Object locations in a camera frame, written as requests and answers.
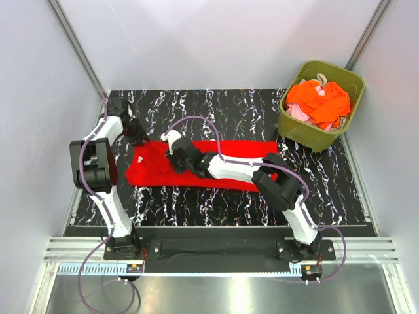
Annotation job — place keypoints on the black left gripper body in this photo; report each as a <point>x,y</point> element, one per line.
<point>135,133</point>

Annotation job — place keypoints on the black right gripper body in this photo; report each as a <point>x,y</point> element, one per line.
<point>179,166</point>

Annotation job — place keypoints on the red t-shirt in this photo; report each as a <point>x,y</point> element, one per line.
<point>150,166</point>

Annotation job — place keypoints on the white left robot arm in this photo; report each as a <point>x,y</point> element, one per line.
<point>94,170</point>

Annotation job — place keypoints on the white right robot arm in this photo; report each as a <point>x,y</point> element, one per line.
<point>280,187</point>

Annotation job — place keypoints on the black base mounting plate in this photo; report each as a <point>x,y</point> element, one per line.
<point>190,250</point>

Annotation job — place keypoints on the pink garment in bin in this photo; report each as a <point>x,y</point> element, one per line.
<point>301,101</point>

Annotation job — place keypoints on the left small controller board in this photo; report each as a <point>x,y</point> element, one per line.
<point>134,268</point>

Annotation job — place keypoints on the small controller board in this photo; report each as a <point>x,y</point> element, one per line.
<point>134,268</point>
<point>312,270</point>

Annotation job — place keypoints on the olive green plastic bin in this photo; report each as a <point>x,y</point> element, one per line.
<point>309,135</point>

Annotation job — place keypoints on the orange t-shirt in bin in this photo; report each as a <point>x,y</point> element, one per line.
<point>325,107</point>

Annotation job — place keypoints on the beige garment in bin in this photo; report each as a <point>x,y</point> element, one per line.
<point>319,81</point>

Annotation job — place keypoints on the right small controller board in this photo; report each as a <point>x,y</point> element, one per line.
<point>312,270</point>

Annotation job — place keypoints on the aluminium left corner post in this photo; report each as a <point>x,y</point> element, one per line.
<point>75,44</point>

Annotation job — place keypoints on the aluminium corner post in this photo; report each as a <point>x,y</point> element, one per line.
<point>372,25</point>
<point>75,44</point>

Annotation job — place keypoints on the aluminium front rail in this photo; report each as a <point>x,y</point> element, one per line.
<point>74,255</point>

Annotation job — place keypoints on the aluminium right corner post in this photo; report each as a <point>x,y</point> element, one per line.
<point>372,25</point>

